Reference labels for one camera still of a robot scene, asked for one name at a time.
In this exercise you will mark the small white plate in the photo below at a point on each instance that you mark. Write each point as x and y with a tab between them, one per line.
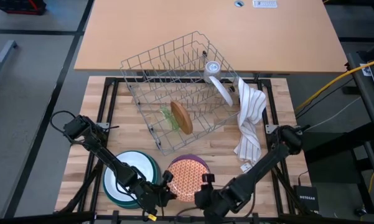
221	90

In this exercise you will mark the white striped dish towel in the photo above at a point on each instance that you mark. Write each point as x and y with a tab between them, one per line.
250	105

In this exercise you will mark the green glass plate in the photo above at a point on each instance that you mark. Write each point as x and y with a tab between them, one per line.
167	116

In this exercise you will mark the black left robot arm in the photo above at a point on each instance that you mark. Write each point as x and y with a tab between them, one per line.
102	152

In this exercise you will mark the clear glass cup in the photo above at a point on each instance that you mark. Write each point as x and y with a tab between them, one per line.
212	71

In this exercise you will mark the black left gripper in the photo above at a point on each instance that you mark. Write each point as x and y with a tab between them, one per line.
149	197

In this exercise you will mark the brown plate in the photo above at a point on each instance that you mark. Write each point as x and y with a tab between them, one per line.
182	118

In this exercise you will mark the black and red toolbox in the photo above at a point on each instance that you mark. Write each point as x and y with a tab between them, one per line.
18	6

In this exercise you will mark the black aluminium table frame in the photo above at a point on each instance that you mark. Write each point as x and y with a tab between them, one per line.
112	83

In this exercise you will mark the teal plate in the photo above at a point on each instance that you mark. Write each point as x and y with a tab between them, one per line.
119	202

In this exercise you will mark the white paper label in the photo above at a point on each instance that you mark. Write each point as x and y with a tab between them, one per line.
365	70

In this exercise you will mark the black Netgear network switch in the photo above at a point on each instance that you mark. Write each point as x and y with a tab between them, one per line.
306	197

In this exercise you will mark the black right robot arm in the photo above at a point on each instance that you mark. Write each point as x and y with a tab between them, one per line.
267	161

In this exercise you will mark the grey metal bench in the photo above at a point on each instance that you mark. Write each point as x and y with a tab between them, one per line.
6	49

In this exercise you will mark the orange patterned plate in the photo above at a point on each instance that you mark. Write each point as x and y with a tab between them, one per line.
186	180

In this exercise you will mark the large white plate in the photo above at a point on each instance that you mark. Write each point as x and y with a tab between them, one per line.
140	163

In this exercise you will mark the white power strip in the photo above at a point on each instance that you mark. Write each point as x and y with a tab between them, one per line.
265	3

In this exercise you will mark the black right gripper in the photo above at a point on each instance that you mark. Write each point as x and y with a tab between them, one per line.
214	199

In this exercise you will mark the light wooden desk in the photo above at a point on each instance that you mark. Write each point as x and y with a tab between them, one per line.
267	37

